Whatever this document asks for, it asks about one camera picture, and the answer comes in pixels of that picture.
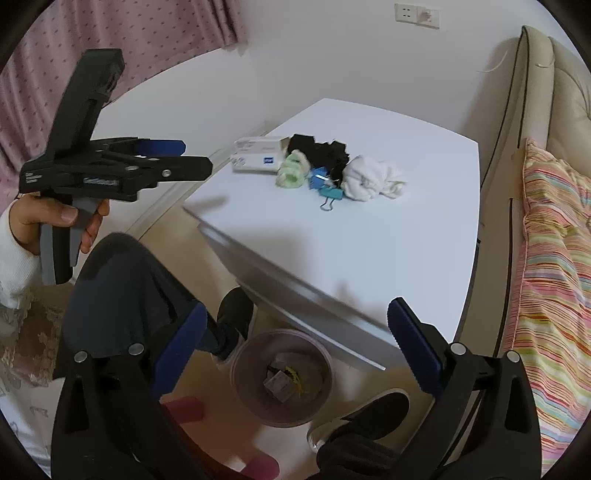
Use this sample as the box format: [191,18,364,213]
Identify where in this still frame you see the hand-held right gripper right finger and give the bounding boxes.
[387,296,542,480]

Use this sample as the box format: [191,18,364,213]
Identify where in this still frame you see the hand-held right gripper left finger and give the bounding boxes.
[52,302,208,480]

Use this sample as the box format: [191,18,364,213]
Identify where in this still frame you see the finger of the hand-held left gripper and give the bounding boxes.
[95,137,187,160]
[111,156,213,202]

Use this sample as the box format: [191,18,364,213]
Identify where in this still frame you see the pink translucent trash bin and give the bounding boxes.
[231,329,334,428]

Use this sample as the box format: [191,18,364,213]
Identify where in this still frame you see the person's left forearm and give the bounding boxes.
[0,203,43,311]

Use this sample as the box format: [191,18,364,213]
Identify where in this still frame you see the person's left hand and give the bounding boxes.
[9,193,112,257]

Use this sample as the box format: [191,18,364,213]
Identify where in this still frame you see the black shoe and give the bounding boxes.
[307,388,411,451]
[215,286,257,363]

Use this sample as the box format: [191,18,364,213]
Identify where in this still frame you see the white medicine box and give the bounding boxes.
[231,136,286,174]

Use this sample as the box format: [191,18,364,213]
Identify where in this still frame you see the pink plastic stool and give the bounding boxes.
[161,397,282,480]

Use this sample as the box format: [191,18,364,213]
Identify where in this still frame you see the person's left leg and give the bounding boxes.
[53,233,241,384]

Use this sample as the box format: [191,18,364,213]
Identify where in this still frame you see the pink dotted curtain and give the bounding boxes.
[0,0,250,213]

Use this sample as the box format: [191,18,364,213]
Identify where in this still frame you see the light green sock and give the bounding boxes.
[276,152,311,189]

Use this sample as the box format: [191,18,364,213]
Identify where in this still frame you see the crumpled paper wrapper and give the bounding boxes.
[263,367,302,403]

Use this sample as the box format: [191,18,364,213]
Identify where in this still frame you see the white table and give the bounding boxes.
[182,98,481,371]

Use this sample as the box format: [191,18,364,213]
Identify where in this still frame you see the teal binder clip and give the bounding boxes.
[320,182,345,213]

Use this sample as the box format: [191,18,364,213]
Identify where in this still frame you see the striped colourful pillow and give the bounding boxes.
[501,137,591,476]

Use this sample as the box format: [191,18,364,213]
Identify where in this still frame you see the white crumpled cloth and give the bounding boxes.
[341,155,408,202]

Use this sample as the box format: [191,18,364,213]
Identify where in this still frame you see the beige sofa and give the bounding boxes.
[480,25,591,370]

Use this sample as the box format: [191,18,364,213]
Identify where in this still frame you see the white wall socket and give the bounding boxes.
[394,2,440,29]

